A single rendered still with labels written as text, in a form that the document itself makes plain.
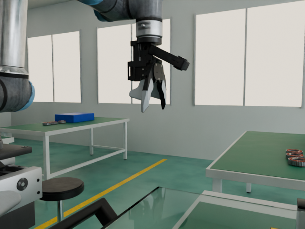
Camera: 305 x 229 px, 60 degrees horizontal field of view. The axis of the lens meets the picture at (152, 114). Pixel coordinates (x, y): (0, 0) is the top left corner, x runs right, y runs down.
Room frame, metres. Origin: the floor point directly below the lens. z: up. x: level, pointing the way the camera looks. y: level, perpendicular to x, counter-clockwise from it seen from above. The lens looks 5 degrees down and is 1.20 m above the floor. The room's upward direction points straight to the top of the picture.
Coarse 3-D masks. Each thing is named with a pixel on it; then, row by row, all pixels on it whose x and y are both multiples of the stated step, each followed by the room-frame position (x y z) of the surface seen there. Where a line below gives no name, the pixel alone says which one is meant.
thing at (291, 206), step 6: (204, 192) 1.19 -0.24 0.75; (210, 192) 1.19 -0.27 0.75; (216, 192) 1.19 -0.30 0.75; (228, 198) 1.12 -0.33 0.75; (234, 198) 1.12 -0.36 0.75; (240, 198) 1.12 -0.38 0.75; (246, 198) 1.12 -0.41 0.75; (252, 198) 1.12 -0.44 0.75; (264, 204) 1.05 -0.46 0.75; (270, 204) 1.05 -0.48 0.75; (276, 204) 1.05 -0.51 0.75; (282, 204) 1.05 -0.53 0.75; (288, 204) 1.05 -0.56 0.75
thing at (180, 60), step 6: (150, 48) 0.73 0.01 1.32; (156, 48) 0.72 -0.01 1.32; (156, 54) 0.72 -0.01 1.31; (162, 54) 0.71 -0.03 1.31; (168, 54) 0.71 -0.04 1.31; (168, 60) 0.71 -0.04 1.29; (174, 60) 0.70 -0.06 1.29; (180, 60) 0.70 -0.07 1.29; (186, 60) 0.71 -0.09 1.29; (174, 66) 0.71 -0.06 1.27; (180, 66) 0.70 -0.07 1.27; (186, 66) 0.71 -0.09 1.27
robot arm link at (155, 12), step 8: (128, 0) 0.73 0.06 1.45; (136, 0) 0.72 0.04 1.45; (144, 0) 0.72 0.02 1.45; (152, 0) 0.72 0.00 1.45; (160, 0) 0.73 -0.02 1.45; (136, 8) 0.73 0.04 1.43; (144, 8) 0.72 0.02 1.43; (152, 8) 0.72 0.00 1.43; (160, 8) 0.73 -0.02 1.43; (136, 16) 0.74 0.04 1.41; (144, 16) 0.72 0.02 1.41; (152, 16) 0.72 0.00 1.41; (160, 16) 0.73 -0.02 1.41
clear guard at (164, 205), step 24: (168, 192) 0.36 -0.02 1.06; (192, 192) 0.36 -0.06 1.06; (120, 216) 0.29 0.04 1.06; (144, 216) 0.29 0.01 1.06; (168, 216) 0.29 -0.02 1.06; (192, 216) 0.29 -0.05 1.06; (216, 216) 0.29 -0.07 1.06; (240, 216) 0.29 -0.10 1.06; (264, 216) 0.29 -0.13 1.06; (288, 216) 0.29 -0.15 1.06
